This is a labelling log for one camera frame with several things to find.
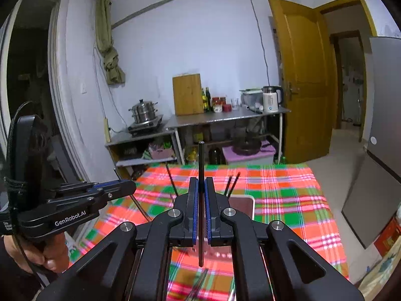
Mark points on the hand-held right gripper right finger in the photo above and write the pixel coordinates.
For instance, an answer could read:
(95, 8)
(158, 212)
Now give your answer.
(211, 219)

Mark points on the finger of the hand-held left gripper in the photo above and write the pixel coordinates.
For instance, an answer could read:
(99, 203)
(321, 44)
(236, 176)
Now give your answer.
(81, 186)
(119, 192)

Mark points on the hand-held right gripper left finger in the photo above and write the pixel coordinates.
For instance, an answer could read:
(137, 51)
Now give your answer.
(192, 219)

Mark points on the pink plastic utensil holder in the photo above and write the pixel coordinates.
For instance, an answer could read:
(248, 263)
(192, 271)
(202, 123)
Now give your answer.
(242, 208)

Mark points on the black chopstick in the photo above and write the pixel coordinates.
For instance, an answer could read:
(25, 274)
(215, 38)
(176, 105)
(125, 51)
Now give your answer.
(227, 185)
(172, 180)
(235, 183)
(200, 163)

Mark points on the person's left hand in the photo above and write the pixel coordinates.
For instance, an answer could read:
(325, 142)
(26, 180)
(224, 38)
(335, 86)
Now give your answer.
(50, 257)

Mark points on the low steel shelf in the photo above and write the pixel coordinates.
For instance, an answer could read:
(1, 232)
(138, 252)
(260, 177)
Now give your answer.
(134, 138)

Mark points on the pink box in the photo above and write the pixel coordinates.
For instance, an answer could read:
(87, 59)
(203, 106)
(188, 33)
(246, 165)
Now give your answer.
(161, 153)

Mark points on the dark glass jar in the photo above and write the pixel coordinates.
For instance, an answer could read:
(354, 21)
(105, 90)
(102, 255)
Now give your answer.
(214, 156)

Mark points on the black induction cooker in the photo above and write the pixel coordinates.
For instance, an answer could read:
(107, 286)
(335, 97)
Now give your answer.
(145, 127)

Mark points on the purple lidded storage box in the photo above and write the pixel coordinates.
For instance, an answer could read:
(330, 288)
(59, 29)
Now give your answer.
(250, 158)

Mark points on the red green plaid tablecloth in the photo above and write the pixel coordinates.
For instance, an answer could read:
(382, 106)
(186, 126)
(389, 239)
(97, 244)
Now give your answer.
(282, 194)

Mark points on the dark wok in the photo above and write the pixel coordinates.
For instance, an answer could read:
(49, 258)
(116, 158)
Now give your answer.
(247, 144)

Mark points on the stainless steel steamer pot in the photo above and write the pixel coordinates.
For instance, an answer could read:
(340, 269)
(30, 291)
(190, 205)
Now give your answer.
(143, 111)

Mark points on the stainless steel counter table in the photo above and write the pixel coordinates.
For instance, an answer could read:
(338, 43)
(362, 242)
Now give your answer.
(225, 116)

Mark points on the small red container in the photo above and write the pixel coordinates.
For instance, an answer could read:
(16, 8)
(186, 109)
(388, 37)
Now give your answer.
(227, 108)

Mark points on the clear glass cup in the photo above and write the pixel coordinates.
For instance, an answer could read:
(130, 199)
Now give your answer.
(235, 104)

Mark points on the yellow oil bottle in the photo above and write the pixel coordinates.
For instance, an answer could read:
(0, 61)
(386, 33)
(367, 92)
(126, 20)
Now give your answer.
(203, 102)

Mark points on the dark glass bottle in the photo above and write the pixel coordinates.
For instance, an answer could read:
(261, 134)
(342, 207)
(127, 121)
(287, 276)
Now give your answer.
(209, 100)

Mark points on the wooden cutting board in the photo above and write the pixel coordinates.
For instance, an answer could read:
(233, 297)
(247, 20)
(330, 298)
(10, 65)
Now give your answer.
(188, 95)

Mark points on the clear plastic storage container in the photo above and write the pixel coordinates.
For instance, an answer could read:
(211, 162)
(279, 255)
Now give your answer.
(252, 98)

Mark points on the white electric kettle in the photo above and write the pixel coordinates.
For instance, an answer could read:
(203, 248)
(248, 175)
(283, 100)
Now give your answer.
(271, 100)

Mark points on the green tied curtain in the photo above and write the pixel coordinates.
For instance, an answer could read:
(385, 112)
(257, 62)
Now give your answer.
(108, 47)

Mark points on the yellow wooden door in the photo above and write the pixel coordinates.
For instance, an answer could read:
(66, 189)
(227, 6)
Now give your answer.
(304, 84)

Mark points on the orange cardboard box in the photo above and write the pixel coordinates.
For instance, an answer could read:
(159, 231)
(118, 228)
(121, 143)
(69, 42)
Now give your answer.
(388, 236)

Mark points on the printed cardboard box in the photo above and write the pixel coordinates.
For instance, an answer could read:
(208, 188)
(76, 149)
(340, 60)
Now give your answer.
(382, 272)

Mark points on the silver refrigerator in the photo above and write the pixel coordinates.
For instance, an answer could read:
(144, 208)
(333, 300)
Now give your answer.
(376, 131)

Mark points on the white sliding door frame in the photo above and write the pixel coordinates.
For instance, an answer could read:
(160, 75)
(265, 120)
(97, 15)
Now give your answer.
(65, 100)

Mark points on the white wall switch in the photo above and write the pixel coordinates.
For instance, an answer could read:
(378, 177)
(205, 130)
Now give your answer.
(84, 88)

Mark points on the yellow door frame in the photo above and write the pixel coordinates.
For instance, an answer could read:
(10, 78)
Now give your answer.
(369, 15)

